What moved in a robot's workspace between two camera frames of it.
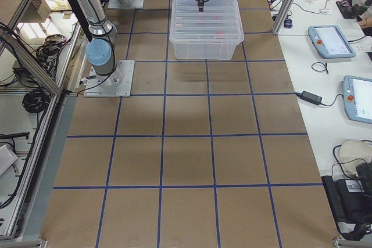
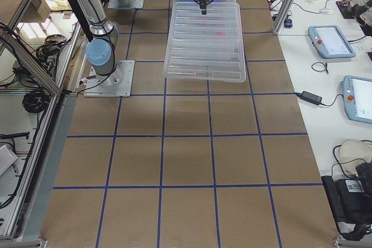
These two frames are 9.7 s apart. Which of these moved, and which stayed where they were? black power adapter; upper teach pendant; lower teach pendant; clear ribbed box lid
Moved: clear ribbed box lid
Stayed: lower teach pendant; black power adapter; upper teach pendant
